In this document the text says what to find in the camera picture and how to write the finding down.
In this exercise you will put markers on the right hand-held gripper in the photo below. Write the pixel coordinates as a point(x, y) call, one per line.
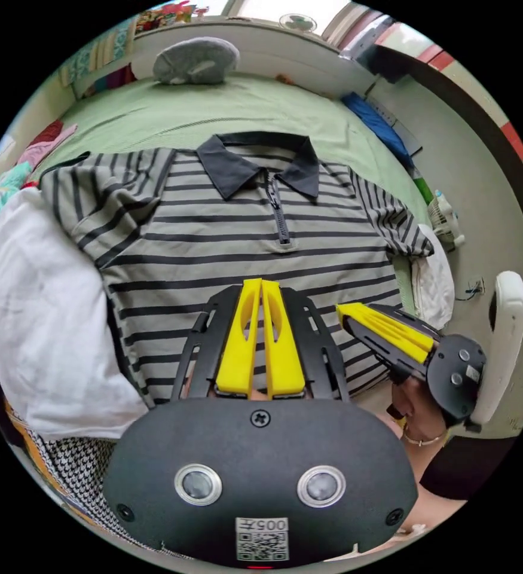
point(454, 376)

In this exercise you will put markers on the houndstooth garment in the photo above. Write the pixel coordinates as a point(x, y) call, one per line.
point(79, 475)

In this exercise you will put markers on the person's right forearm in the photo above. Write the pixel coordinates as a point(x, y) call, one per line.
point(411, 453)

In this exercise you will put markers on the grey cushion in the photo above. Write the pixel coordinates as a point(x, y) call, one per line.
point(194, 60)

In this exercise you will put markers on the striped polo shirt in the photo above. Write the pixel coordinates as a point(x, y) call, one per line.
point(198, 251)

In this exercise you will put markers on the blue mat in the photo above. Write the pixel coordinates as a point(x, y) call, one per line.
point(377, 121)

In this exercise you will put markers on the small white fan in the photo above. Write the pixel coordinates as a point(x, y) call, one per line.
point(445, 219)

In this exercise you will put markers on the round fan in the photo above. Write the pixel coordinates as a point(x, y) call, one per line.
point(298, 22)

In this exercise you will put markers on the curtain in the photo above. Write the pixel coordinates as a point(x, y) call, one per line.
point(348, 27)

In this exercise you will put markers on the white cloth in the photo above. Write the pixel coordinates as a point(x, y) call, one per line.
point(46, 314)
point(434, 287)

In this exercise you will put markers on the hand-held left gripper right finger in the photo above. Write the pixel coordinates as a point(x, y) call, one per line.
point(283, 358)

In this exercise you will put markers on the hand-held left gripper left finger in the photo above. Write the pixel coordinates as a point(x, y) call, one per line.
point(236, 354)

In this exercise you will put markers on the person's body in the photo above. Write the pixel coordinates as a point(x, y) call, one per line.
point(460, 471)

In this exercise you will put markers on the person's right hand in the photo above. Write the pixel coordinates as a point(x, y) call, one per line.
point(416, 408)

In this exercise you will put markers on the window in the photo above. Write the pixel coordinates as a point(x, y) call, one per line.
point(283, 9)

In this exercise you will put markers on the pile of clothes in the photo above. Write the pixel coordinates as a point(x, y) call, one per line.
point(1, 211)

